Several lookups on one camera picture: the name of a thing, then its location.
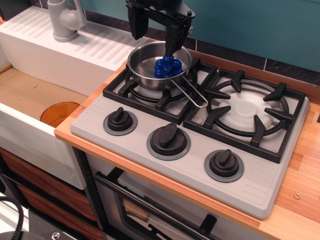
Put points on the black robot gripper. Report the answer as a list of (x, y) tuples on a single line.
[(175, 15)]

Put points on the stainless steel pan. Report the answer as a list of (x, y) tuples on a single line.
[(141, 62)]

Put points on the blue toy blueberry cluster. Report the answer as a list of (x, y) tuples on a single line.
[(167, 67)]

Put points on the black left stove knob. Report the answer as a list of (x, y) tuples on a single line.
[(120, 122)]

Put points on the black stove knob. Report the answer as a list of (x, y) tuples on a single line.
[(120, 122), (224, 166), (168, 143)]

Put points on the black middle stove knob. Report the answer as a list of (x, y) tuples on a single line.
[(168, 143)]

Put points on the grey toy stove top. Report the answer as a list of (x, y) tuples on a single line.
[(254, 193)]

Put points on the black right stove knob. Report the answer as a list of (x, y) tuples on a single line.
[(224, 166)]

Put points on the black left burner grate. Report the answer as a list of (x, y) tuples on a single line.
[(171, 105)]

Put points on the black burner grate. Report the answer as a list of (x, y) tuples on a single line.
[(255, 116), (171, 105)]

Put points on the grey toy faucet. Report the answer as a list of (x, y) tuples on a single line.
[(65, 22)]

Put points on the white toy sink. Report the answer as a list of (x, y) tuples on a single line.
[(38, 72)]

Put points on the black right burner grate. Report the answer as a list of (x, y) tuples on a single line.
[(255, 116)]

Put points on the orange translucent plate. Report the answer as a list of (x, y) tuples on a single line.
[(57, 113)]

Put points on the wooden drawer front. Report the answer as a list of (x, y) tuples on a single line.
[(51, 197)]

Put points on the oven door with black handle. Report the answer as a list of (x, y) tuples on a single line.
[(111, 182)]

